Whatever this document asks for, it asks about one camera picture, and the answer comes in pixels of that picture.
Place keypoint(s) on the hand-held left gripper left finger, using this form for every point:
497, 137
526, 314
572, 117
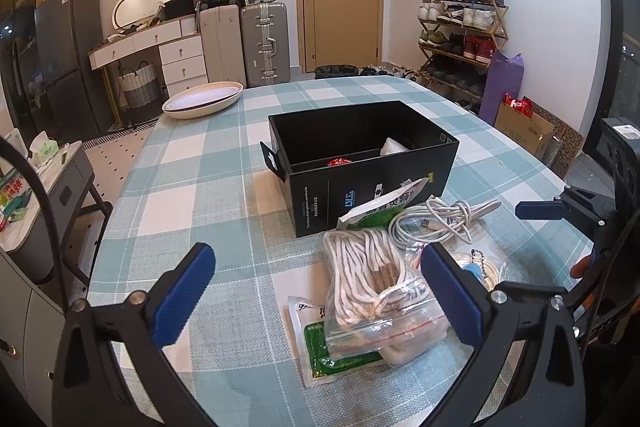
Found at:
185, 292

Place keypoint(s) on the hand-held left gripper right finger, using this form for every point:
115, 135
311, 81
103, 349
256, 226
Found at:
450, 292

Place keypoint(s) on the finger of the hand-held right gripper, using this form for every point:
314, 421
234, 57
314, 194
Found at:
540, 209

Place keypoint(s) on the green white medicine packet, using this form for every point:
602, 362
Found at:
315, 349
375, 213

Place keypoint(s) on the black cardboard box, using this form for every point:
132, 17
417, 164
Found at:
325, 202

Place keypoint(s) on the person's right hand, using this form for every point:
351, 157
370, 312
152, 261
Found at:
581, 268

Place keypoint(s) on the brown cardboard box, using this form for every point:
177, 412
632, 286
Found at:
525, 129

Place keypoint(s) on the purple bag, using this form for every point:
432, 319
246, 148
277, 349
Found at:
505, 82

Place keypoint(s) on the white plastic bag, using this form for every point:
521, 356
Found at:
395, 148

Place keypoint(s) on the grey side table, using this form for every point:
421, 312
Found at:
65, 192

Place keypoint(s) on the red wrapper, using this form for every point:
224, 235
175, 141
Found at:
338, 162

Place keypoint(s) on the white oval tray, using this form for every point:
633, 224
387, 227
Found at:
200, 102

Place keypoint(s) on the green white tissue pack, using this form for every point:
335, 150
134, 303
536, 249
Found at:
45, 149

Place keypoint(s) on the grey white laundry basket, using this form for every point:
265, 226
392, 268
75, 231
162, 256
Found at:
137, 94

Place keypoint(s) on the shoe rack with shoes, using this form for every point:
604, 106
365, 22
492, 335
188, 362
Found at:
450, 14

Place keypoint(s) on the white dresser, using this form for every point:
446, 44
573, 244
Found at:
180, 57

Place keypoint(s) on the beige suitcase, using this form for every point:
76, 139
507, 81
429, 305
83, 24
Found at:
220, 42

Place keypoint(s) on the grey refrigerator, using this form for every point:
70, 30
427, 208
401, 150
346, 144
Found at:
70, 57

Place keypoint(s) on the silver suitcase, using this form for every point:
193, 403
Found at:
265, 42

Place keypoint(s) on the white framed oval mirror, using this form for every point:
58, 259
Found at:
140, 4

